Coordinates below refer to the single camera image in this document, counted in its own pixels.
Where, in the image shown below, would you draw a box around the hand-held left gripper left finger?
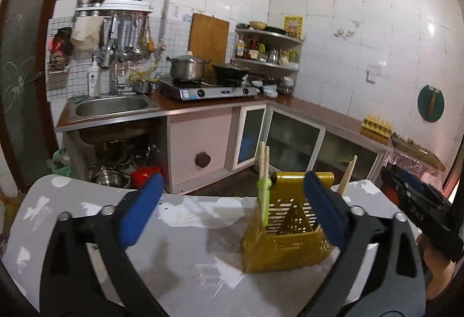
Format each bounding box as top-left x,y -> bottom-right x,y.
40,173 -> 165,317

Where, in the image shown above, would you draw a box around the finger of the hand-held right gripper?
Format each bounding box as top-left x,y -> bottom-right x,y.
380,167 -> 449,200

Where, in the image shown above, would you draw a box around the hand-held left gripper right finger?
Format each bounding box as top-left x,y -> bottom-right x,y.
299,172 -> 425,317

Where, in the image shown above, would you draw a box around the yellow plastic utensil holder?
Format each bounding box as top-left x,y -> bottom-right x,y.
242,171 -> 336,274

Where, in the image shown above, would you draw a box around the green handled utensil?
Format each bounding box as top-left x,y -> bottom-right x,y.
256,177 -> 273,228

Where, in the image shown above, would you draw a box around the hanging steel kitchen utensils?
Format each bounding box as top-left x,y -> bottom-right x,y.
99,12 -> 153,70

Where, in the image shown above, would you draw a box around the person's right hand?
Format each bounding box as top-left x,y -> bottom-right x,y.
416,235 -> 456,300

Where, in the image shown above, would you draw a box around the pink plastic covered stand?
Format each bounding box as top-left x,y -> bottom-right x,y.
383,153 -> 437,178

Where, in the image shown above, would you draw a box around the red plastic basin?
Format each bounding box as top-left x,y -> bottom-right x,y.
131,167 -> 162,189

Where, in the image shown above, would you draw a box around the long wooden board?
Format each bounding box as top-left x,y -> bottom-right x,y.
391,135 -> 446,172

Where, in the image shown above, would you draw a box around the steel basin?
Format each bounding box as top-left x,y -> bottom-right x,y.
92,168 -> 132,189

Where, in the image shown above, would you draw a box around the yellow egg tray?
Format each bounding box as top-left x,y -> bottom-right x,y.
362,115 -> 393,138

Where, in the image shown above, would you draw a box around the green round board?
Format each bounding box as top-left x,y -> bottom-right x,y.
417,84 -> 445,122

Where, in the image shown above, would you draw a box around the green plastic bag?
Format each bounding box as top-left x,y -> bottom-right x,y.
50,148 -> 79,180

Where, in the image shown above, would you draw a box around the kitchen counter cabinet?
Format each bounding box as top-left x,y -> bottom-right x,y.
54,89 -> 394,195

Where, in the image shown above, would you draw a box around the steel sink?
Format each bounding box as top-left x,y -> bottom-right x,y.
68,93 -> 160,122

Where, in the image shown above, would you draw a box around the small steel pot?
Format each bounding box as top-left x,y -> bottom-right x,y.
132,79 -> 153,95

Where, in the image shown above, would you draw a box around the glass jar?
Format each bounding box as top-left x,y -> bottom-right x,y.
279,76 -> 294,96

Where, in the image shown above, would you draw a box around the stacked white bowls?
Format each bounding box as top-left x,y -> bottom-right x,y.
250,79 -> 280,99

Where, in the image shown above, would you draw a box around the steel gas stove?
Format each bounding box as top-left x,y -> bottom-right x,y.
159,79 -> 259,102

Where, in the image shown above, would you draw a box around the white soap bottle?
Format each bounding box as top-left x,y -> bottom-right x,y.
88,56 -> 101,97

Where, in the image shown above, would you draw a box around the steel faucet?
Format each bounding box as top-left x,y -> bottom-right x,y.
104,40 -> 126,95

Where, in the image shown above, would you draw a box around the steel cooking pot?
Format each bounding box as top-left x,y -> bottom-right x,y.
166,52 -> 211,82

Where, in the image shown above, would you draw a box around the black wok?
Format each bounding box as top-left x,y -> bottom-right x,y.
211,63 -> 251,82

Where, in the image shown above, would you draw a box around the row of condiment bottles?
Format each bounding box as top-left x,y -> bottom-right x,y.
234,39 -> 300,66

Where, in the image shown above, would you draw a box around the brown door with frosted glass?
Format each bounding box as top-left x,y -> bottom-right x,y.
0,0 -> 72,189

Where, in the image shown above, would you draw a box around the red items on grid rack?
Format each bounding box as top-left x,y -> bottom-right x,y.
48,26 -> 73,74

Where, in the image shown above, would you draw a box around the steel corner shelf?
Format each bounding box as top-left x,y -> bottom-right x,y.
231,28 -> 304,73

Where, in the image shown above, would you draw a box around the wooden cutting board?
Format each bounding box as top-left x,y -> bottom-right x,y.
188,13 -> 230,66

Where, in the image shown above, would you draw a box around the hanging beige cloth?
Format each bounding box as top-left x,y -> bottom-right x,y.
70,17 -> 101,50

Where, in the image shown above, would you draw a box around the small wall hooks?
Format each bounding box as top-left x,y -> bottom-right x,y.
333,21 -> 360,40

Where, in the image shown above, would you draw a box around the yellow wall poster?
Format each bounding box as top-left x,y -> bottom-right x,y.
283,15 -> 304,40

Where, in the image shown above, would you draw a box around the white wall rack shelf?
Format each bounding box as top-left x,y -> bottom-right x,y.
74,1 -> 154,19

